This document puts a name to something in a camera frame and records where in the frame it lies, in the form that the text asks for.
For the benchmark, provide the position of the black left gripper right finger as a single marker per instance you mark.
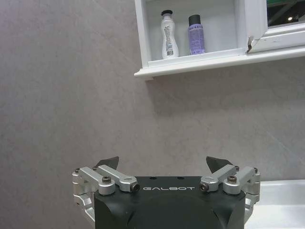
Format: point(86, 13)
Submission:
point(231, 177)

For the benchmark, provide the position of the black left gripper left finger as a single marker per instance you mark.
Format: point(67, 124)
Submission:
point(95, 177)

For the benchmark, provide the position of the white cabinet door with mirror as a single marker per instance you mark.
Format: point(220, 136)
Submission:
point(269, 23)

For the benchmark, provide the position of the purple bottle black cap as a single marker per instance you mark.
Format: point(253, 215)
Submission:
point(196, 35)

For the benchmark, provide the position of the white curvy bottle black cap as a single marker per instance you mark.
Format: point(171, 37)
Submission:
point(169, 35)

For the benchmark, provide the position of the white wall cabinet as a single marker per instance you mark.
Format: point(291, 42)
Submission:
point(205, 38)

